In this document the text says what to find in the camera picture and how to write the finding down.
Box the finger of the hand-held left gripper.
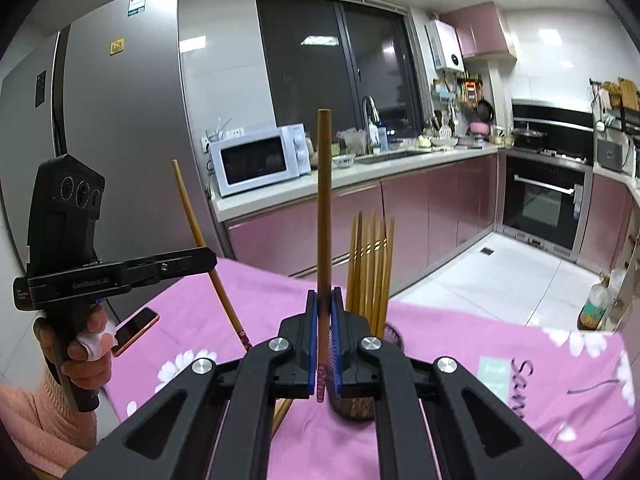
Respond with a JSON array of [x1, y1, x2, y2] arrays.
[[122, 247, 218, 288]]

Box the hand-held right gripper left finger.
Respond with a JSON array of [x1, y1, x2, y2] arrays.
[[60, 287, 321, 480]]

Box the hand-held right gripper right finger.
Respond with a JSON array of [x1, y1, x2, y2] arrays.
[[330, 286, 586, 480]]

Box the black mesh utensil holder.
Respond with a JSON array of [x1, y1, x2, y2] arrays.
[[327, 322, 403, 422]]

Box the bunch of wooden chopsticks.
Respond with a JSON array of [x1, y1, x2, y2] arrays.
[[346, 210, 396, 333]]

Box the person's left forearm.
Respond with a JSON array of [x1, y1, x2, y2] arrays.
[[0, 360, 98, 478]]

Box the person's left hand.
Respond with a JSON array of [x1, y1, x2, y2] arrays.
[[32, 304, 118, 393]]

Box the smartphone with orange edge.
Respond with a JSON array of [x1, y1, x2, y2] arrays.
[[111, 307, 161, 358]]

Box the pink floral blanket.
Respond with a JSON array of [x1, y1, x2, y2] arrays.
[[102, 257, 640, 480]]

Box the silver refrigerator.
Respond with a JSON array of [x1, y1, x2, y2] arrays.
[[0, 0, 236, 311]]

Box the white microwave oven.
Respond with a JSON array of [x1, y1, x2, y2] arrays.
[[209, 123, 312, 197]]

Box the pink kitchen base cabinets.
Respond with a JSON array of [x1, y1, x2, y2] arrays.
[[577, 170, 640, 281], [212, 146, 501, 281]]

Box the clear plastic bag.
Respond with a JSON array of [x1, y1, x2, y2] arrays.
[[337, 129, 370, 156]]

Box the steel kitchen faucet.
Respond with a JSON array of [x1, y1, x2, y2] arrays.
[[361, 95, 382, 153]]

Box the dark sliding window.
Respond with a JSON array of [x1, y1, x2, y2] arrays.
[[255, 0, 426, 146]]

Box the black built-in oven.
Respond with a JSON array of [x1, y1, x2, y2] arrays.
[[500, 152, 593, 263]]

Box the oil bottle on floor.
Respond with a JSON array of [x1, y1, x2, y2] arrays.
[[577, 272, 623, 332]]

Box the black cooking pot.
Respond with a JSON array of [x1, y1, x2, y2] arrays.
[[512, 127, 545, 148]]

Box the black range hood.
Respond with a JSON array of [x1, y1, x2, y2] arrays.
[[511, 100, 596, 161]]

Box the grey countertop appliance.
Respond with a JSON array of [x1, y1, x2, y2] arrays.
[[595, 137, 630, 173]]

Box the black countertop shelf rack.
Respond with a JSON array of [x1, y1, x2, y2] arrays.
[[590, 77, 640, 136]]

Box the wooden cutting board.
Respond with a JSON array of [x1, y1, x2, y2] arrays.
[[619, 77, 640, 111]]

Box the wall utensil rack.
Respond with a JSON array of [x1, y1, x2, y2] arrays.
[[431, 72, 483, 126]]

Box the white wall water heater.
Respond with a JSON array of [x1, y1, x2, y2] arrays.
[[426, 20, 466, 72]]

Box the pink wall cabinet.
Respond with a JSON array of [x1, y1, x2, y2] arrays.
[[442, 2, 518, 63]]

